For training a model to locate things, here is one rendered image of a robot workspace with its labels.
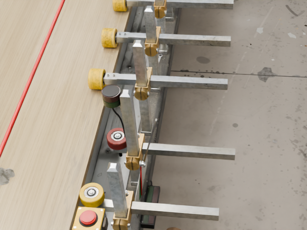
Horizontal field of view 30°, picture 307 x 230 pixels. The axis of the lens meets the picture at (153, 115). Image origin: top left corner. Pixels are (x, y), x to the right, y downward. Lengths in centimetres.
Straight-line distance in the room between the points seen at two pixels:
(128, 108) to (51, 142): 37
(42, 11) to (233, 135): 127
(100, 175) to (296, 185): 116
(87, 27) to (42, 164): 76
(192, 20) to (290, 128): 115
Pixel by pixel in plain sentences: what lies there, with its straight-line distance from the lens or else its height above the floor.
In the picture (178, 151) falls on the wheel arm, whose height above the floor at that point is 86.
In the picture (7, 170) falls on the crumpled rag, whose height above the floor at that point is 91.
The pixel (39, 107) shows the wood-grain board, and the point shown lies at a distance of 220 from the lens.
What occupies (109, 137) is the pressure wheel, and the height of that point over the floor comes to 91.
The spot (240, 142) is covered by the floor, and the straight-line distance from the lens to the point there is 320.
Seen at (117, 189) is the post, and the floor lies 102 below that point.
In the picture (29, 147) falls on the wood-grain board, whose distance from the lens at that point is 207.
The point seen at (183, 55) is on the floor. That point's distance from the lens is 372.
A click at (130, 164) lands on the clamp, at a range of 201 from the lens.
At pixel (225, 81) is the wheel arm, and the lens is 213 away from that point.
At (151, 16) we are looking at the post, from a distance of 221.
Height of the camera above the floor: 241
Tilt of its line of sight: 46 degrees down
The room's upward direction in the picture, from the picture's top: 5 degrees counter-clockwise
